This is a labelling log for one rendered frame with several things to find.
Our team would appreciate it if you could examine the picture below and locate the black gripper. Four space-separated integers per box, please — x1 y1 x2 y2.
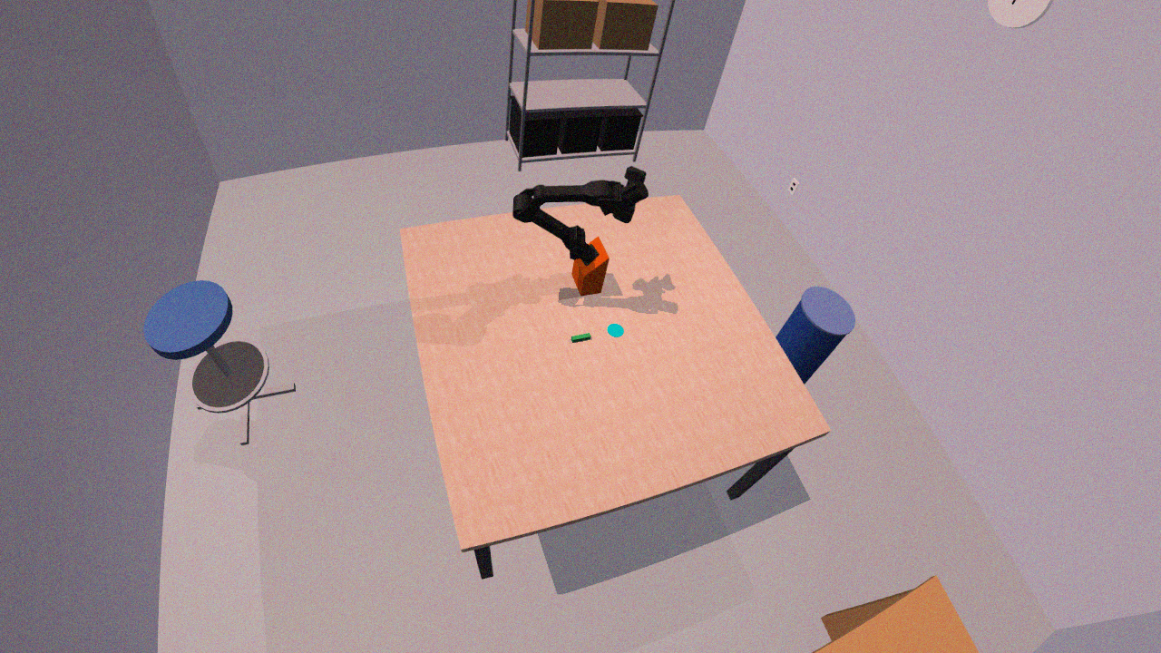
612 166 646 223

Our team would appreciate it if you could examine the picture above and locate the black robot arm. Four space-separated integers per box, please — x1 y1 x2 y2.
513 180 649 266

